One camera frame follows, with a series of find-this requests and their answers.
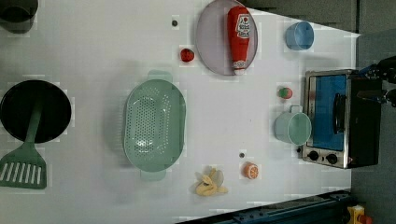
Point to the green plastic strainer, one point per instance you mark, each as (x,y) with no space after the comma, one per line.
(154,129)

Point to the plush orange slice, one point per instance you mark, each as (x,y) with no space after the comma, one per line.
(251,170)

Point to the yellow red emergency button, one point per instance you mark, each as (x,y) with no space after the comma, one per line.
(358,216)

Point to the mint green mug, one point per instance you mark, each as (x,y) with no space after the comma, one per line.
(293,127)

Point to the blue plastic cup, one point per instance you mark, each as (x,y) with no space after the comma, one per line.
(300,36)

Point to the black round pan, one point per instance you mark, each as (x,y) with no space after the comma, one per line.
(19,101)

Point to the dark grey cup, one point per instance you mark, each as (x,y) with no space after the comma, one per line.
(17,16)

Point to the red plush ketchup bottle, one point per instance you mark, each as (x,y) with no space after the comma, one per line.
(238,28)

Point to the red green plush strawberry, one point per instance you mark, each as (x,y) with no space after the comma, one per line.
(285,93)

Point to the grey round plate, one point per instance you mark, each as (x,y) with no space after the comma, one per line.
(212,40)

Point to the black silver toaster oven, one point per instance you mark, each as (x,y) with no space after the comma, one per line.
(345,127)

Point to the green slotted spatula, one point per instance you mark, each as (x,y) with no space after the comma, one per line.
(24,167)

